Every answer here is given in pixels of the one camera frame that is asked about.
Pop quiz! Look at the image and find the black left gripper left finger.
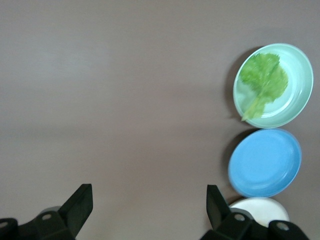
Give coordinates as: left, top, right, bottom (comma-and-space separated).
17, 184, 94, 240

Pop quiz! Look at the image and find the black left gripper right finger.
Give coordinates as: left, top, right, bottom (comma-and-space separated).
199, 184, 253, 240

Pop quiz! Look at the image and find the green lettuce leaf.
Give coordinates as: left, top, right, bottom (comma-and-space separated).
239, 51, 291, 123

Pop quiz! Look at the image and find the cream white plate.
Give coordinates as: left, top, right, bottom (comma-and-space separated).
228, 197, 290, 228

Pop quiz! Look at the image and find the blue plate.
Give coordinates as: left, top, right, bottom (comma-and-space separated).
228, 128, 303, 198

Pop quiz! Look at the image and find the pale green plate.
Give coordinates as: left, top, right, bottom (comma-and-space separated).
232, 43, 314, 129

